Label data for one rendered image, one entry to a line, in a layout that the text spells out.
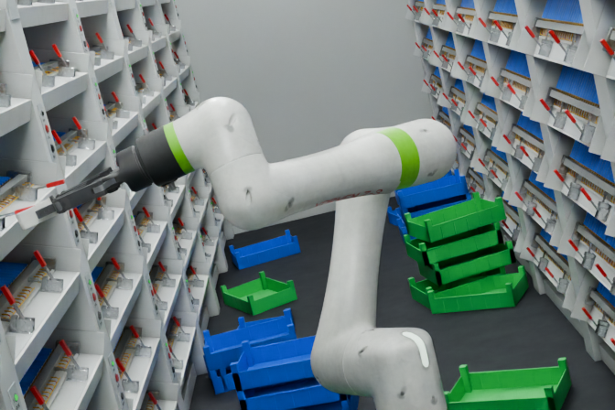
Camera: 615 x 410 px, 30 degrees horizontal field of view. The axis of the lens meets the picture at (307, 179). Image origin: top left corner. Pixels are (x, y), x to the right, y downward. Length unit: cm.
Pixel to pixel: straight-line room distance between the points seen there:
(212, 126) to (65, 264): 68
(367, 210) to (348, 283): 15
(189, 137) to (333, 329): 53
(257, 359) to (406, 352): 138
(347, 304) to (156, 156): 53
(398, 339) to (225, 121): 52
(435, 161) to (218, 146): 45
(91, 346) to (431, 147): 87
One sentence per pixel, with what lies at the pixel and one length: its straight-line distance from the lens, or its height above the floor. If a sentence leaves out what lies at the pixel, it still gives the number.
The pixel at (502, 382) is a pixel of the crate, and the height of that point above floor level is 2.
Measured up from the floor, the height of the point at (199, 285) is 18.
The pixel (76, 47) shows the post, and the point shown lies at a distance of 313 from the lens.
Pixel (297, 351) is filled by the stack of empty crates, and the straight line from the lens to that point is 340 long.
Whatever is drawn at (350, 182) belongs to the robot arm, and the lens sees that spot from 202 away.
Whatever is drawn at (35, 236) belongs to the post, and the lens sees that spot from 249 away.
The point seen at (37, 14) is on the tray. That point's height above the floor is 129.
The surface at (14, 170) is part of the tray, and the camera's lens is 246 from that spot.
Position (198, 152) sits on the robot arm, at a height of 98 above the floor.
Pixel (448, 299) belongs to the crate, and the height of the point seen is 5.
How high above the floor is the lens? 122
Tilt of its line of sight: 10 degrees down
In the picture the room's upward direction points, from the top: 14 degrees counter-clockwise
